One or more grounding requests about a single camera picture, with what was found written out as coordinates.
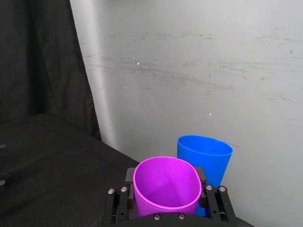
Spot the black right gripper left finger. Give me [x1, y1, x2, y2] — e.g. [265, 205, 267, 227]
[103, 167, 139, 225]

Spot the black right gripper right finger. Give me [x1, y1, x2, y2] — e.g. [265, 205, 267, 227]
[194, 166, 237, 223]

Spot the purple plastic cup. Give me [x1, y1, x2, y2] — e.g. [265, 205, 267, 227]
[132, 156, 203, 218]

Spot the blue plastic cup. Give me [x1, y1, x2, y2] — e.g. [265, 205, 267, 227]
[177, 135, 234, 218]

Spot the black table cloth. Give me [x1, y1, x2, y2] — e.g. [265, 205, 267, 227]
[0, 113, 256, 227]

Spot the black hanging cloth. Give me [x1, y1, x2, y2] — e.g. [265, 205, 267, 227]
[0, 0, 102, 142]

